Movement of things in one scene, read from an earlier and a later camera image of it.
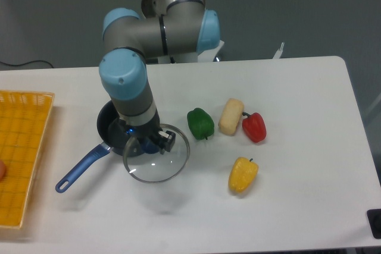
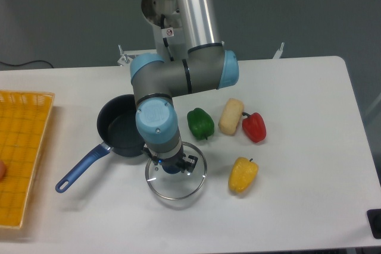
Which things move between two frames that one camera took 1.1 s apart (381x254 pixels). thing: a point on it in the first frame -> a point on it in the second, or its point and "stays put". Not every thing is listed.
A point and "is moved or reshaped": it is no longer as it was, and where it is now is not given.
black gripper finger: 169,140 -> 189,166
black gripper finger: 135,143 -> 155,159
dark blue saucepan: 106,115 stays put
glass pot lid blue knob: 144,162 is moved or reshaped
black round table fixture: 374,218 stays put
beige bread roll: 230,117 stays put
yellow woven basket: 24,120 stays put
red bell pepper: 254,127 stays put
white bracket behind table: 278,54 stays put
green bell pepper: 200,124 stays put
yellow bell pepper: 243,173 stays put
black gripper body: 126,140 -> 174,165
